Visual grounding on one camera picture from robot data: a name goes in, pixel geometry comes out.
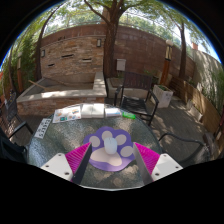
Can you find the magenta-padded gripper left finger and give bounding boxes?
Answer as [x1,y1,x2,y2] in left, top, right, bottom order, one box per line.
[39,142,93,185]

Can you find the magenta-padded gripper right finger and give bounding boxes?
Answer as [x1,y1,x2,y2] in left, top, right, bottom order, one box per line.
[132,142,184,186]

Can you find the white computer mouse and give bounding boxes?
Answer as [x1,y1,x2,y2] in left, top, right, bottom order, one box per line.
[103,136,119,155]

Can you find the purple paw-shaped mouse pad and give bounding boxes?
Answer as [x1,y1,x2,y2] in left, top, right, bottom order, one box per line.
[82,126,138,173]

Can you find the colourful printed leaflet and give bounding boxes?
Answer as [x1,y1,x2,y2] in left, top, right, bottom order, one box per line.
[52,105,82,124]

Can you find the white black-printed paper sheet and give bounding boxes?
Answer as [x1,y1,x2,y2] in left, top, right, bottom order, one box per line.
[34,118,53,139]

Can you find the green packet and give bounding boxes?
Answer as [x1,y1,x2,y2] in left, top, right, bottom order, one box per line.
[121,111,137,120]

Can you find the black mesh patio chair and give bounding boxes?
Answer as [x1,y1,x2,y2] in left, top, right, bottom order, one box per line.
[0,91,34,139]
[0,128,29,164]
[158,132,214,164]

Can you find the small white blue-printed box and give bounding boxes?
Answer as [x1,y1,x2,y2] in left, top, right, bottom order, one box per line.
[104,107,123,118]

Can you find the white square planter box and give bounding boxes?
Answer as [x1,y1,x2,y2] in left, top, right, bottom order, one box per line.
[152,84,174,109]

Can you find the stone-edged raised basin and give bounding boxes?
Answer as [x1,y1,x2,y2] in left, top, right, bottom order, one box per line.
[15,71,108,118]

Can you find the dark wooden-backed armchair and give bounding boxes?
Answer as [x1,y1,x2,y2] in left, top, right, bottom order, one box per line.
[113,70,160,127]

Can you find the wooden stick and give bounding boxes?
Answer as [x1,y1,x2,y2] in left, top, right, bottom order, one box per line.
[28,79,46,90]

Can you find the slim leaning tree trunk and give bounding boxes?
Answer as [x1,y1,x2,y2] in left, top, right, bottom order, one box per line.
[35,6,61,81]

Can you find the slim straight tree trunk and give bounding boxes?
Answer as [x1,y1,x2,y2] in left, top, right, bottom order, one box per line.
[178,21,188,79]

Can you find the thick forked tree trunk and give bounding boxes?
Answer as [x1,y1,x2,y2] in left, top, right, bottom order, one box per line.
[83,0,128,79]

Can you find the wooden post with lamp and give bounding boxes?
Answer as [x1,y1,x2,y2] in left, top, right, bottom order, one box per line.
[161,39,174,86]

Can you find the grey wall utility box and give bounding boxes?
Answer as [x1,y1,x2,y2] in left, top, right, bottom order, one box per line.
[116,58,127,72]

